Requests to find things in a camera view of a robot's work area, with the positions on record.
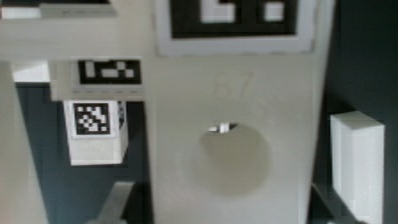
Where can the white chair leg block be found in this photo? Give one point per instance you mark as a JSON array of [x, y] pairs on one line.
[[96, 126]]

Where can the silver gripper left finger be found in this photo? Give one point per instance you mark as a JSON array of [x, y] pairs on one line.
[[126, 209]]

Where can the white U-shaped boundary frame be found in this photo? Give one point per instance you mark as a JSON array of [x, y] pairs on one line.
[[357, 164]]

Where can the white chair seat piece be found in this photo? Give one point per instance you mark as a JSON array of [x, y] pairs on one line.
[[84, 78]]

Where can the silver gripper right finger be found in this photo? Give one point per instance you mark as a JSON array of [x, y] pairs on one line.
[[329, 211]]

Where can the white chair back piece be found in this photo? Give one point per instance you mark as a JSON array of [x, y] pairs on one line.
[[231, 108]]

